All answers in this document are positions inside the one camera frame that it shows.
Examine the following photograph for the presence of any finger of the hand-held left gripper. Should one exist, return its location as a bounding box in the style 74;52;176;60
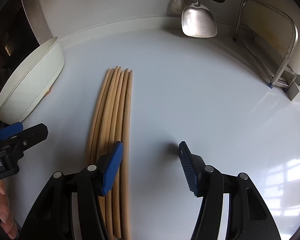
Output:
5;123;49;160
0;122;24;141

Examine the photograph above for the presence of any row of wooden chopsticks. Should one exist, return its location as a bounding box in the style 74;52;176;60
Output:
85;66;133;240

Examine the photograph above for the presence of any steel spatula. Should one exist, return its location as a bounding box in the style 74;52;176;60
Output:
181;0;217;38

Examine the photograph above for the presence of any metal cutting board rack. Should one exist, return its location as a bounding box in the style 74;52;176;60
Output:
232;0;299;89

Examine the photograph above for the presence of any person's left hand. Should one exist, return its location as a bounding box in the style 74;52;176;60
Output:
0;179;18;240

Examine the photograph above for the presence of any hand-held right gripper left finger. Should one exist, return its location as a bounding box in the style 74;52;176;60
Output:
17;141;124;240

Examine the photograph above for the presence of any cream cutting board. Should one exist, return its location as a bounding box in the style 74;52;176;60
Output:
247;0;300;75

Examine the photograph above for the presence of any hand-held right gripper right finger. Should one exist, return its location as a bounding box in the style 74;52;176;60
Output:
179;141;282;240

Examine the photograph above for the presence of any white round basin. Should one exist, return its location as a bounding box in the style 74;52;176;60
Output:
0;37;65;124

